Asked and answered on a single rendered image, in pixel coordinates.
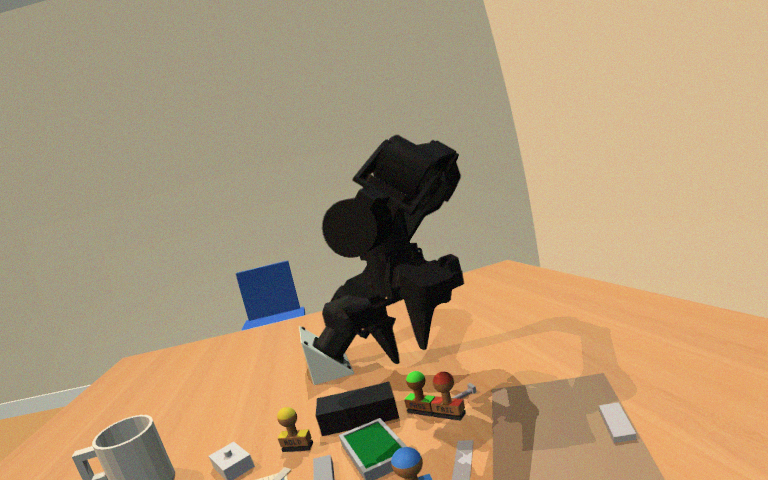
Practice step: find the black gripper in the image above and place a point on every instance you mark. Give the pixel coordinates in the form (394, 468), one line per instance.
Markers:
(349, 314)

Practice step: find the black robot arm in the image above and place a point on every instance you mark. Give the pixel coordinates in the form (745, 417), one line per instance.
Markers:
(409, 182)

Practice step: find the red-handled rubber stamp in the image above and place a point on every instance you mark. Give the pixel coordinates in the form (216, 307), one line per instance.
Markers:
(445, 406)

